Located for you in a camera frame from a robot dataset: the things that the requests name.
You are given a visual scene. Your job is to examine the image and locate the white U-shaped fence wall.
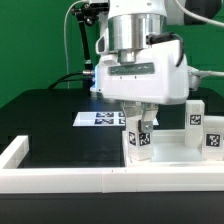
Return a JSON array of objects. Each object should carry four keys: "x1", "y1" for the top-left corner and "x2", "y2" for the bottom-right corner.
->
[{"x1": 0, "y1": 135, "x2": 224, "y2": 194}]

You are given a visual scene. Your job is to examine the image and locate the white square tabletop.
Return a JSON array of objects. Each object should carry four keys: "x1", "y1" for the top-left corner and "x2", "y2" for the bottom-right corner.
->
[{"x1": 122, "y1": 129, "x2": 224, "y2": 167}]

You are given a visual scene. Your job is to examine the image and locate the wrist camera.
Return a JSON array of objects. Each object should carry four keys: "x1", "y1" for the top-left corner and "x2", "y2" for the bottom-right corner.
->
[{"x1": 188, "y1": 66, "x2": 201, "y2": 91}]

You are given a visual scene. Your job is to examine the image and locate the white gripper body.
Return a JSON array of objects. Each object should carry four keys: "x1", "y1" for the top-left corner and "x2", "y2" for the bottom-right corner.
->
[{"x1": 95, "y1": 35, "x2": 189, "y2": 105}]

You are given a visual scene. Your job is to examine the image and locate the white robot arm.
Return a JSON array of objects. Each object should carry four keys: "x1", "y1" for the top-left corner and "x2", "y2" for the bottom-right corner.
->
[{"x1": 89, "y1": 0, "x2": 224, "y2": 133}]

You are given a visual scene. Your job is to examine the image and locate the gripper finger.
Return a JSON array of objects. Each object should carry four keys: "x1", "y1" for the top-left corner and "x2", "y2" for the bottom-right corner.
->
[
  {"x1": 138, "y1": 103, "x2": 159, "y2": 134},
  {"x1": 121, "y1": 101, "x2": 142, "y2": 125}
]

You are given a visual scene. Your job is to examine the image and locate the white marker sheet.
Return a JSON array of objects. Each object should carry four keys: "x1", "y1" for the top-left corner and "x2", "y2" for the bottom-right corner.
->
[{"x1": 73, "y1": 111, "x2": 125, "y2": 127}]

